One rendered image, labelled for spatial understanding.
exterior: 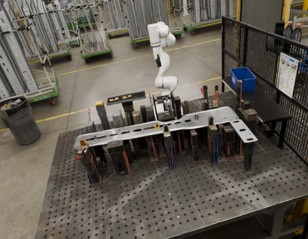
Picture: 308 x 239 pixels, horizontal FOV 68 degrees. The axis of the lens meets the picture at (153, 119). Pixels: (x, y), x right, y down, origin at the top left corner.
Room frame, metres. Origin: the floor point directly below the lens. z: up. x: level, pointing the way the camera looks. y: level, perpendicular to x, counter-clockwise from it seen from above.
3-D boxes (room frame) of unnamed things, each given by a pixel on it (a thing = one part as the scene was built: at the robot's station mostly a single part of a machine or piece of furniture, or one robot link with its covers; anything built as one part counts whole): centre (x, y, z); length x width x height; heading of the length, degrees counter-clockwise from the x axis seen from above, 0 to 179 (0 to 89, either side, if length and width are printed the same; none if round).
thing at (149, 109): (1.82, 0.02, 0.89); 0.13 x 0.11 x 0.38; 1
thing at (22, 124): (3.48, 2.20, 0.36); 0.54 x 0.50 x 0.73; 7
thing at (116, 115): (1.78, 0.31, 0.90); 0.13 x 0.10 x 0.41; 1
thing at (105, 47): (8.46, 1.54, 0.88); 1.91 x 1.00 x 1.76; 8
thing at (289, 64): (1.53, -1.04, 1.30); 0.23 x 0.02 x 0.31; 1
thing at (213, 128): (1.42, -0.43, 0.87); 0.12 x 0.09 x 0.35; 1
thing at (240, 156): (1.43, -0.64, 0.84); 0.11 x 0.06 x 0.29; 1
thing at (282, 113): (1.83, -0.92, 1.02); 0.90 x 0.22 x 0.03; 1
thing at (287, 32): (1.73, -1.13, 1.53); 0.06 x 0.06 x 0.20
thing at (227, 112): (1.61, 0.00, 1.00); 1.38 x 0.22 x 0.02; 91
